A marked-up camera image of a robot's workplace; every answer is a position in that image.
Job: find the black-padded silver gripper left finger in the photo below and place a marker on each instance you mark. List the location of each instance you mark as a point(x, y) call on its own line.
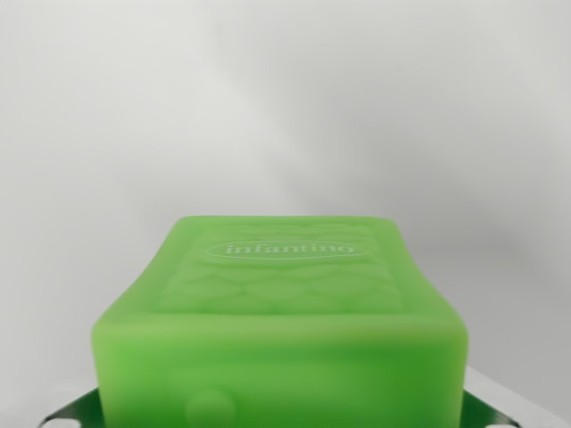
point(82, 410)

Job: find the black-padded silver gripper right finger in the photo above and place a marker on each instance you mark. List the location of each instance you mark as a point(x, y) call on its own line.
point(484, 412)

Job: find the green soft dice cube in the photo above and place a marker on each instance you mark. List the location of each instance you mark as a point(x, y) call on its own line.
point(276, 339)

